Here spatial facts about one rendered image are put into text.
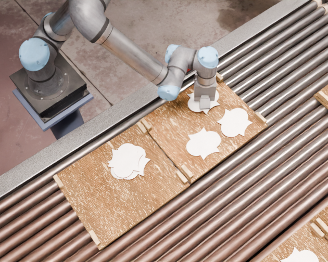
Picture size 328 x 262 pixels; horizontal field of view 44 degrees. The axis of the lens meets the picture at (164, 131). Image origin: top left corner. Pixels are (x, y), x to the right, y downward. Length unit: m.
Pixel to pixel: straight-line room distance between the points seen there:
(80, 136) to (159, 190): 0.41
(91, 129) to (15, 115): 1.34
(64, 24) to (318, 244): 1.22
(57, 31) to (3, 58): 1.70
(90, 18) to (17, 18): 2.27
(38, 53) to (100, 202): 0.62
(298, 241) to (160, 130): 0.67
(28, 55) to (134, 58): 0.47
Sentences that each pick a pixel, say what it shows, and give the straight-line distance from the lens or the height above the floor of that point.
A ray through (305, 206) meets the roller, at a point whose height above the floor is 0.92.
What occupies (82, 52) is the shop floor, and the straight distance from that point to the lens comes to 3.19.
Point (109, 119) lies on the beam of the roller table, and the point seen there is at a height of 0.92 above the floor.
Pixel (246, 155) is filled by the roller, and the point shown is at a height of 0.92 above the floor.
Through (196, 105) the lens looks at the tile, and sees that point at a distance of 1.72.
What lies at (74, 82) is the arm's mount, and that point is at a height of 0.96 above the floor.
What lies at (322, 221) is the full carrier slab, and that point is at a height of 0.96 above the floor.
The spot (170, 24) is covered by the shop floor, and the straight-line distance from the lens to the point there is 3.29.
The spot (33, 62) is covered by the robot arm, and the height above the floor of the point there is 1.18.
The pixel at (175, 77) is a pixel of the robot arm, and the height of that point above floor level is 1.23.
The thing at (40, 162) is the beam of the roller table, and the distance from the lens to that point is 1.73.
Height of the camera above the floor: 2.41
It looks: 62 degrees down
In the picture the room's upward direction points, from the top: 3 degrees counter-clockwise
